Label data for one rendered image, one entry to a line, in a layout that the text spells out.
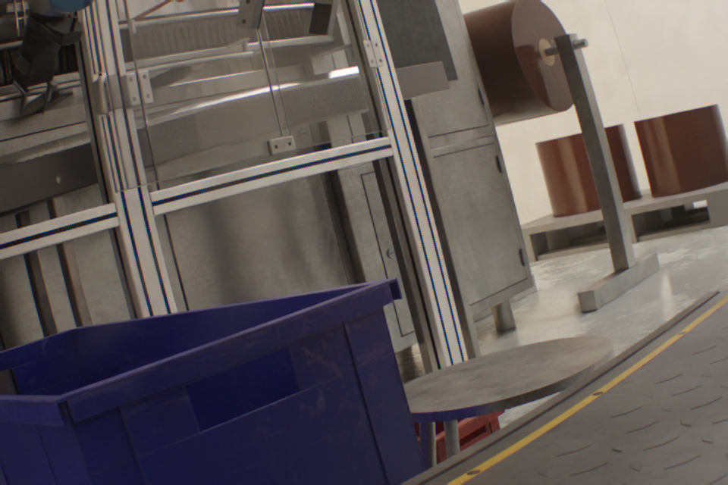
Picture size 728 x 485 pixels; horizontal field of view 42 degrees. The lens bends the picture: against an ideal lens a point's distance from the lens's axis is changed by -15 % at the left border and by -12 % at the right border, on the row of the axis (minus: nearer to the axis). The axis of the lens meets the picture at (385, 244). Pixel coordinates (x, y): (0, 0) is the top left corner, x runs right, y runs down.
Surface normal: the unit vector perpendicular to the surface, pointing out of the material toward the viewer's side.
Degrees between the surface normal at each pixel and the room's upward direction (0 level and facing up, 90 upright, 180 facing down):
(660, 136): 90
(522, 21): 90
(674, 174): 90
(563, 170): 90
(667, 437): 0
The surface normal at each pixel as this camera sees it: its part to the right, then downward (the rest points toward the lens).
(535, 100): -0.22, 0.86
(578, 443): -0.25, -0.97
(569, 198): -0.65, 0.22
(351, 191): 0.76, -0.15
